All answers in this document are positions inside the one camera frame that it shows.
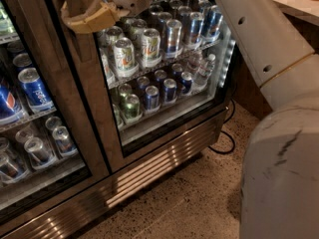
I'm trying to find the steel fridge base grille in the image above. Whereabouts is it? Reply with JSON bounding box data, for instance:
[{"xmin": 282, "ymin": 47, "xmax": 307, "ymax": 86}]
[{"xmin": 1, "ymin": 110, "xmax": 226, "ymax": 239}]

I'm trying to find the black power cable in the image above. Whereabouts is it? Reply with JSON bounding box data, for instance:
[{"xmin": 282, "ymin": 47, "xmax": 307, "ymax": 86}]
[{"xmin": 208, "ymin": 98, "xmax": 237, "ymax": 155}]

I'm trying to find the silver blue can lower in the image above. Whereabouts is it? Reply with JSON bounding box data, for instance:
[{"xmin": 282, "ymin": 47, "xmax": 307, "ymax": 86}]
[{"xmin": 52, "ymin": 125, "xmax": 77, "ymax": 157}]

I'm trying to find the front Red Bull can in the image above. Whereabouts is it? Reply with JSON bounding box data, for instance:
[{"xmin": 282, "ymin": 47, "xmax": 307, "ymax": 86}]
[{"xmin": 163, "ymin": 19, "xmax": 182, "ymax": 58}]

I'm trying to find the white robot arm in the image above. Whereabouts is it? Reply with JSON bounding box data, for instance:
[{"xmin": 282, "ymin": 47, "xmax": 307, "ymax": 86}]
[{"xmin": 72, "ymin": 0, "xmax": 319, "ymax": 239}]

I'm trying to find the front 7up can left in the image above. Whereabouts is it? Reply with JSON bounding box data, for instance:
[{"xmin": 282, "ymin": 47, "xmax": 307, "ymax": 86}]
[{"xmin": 113, "ymin": 37, "xmax": 138, "ymax": 78}]

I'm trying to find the Red Bull can right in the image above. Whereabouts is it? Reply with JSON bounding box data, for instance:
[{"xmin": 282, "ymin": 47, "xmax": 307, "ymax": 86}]
[{"xmin": 202, "ymin": 5, "xmax": 223, "ymax": 41}]

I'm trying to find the glass fridge door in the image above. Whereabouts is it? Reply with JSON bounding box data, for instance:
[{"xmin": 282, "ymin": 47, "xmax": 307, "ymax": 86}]
[
  {"xmin": 44, "ymin": 0, "xmax": 267, "ymax": 173},
  {"xmin": 0, "ymin": 0, "xmax": 109, "ymax": 236}
]

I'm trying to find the red bull can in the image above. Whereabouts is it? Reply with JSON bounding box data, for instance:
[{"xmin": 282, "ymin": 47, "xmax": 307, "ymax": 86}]
[
  {"xmin": 202, "ymin": 5, "xmax": 223, "ymax": 41},
  {"xmin": 163, "ymin": 19, "xmax": 182, "ymax": 58},
  {"xmin": 183, "ymin": 12, "xmax": 204, "ymax": 45}
]

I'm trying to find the Red Bull can middle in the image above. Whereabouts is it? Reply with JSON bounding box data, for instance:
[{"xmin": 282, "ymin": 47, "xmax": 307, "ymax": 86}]
[{"xmin": 183, "ymin": 12, "xmax": 204, "ymax": 45}]

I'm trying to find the blue soda can middle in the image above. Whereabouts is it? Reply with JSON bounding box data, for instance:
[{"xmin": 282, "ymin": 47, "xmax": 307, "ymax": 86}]
[{"xmin": 162, "ymin": 79, "xmax": 177, "ymax": 104}]

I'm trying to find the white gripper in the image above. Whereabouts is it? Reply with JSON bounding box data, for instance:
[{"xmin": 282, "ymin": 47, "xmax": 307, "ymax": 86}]
[{"xmin": 61, "ymin": 0, "xmax": 152, "ymax": 34}]

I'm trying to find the blue soda can front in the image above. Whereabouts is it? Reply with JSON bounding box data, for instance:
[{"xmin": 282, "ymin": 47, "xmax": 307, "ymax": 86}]
[{"xmin": 144, "ymin": 86, "xmax": 160, "ymax": 112}]

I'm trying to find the green soda can front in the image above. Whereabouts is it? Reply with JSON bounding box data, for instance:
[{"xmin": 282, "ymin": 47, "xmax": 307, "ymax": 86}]
[{"xmin": 122, "ymin": 94, "xmax": 142, "ymax": 122}]

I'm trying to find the large Pepsi can left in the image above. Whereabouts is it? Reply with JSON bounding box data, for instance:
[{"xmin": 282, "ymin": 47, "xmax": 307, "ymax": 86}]
[{"xmin": 0, "ymin": 76, "xmax": 27, "ymax": 125}]

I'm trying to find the front 7up can right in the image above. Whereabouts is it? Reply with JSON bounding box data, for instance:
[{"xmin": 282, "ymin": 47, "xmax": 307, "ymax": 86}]
[{"xmin": 139, "ymin": 28, "xmax": 161, "ymax": 68}]

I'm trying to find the blue soda can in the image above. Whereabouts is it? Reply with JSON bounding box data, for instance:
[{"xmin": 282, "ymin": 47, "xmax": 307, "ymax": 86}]
[
  {"xmin": 144, "ymin": 86, "xmax": 160, "ymax": 112},
  {"xmin": 179, "ymin": 72, "xmax": 192, "ymax": 95},
  {"xmin": 162, "ymin": 79, "xmax": 177, "ymax": 104}
]

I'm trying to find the clear water bottle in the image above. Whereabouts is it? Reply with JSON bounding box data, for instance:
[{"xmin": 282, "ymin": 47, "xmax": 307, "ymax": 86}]
[{"xmin": 193, "ymin": 53, "xmax": 216, "ymax": 90}]

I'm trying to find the front blue Pepsi can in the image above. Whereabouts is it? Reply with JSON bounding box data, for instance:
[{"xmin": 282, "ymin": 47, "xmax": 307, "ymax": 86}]
[{"xmin": 18, "ymin": 68, "xmax": 54, "ymax": 113}]

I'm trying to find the blue soda can right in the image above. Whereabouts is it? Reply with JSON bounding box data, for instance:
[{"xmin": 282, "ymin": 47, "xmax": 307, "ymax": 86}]
[{"xmin": 179, "ymin": 72, "xmax": 192, "ymax": 95}]

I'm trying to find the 7up can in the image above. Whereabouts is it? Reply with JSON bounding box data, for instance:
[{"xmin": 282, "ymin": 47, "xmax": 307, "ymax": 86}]
[
  {"xmin": 113, "ymin": 37, "xmax": 138, "ymax": 78},
  {"xmin": 139, "ymin": 28, "xmax": 161, "ymax": 68}
]

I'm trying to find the silver can lower left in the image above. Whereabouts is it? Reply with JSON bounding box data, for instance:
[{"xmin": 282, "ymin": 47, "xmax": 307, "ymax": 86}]
[{"xmin": 24, "ymin": 137, "xmax": 57, "ymax": 170}]

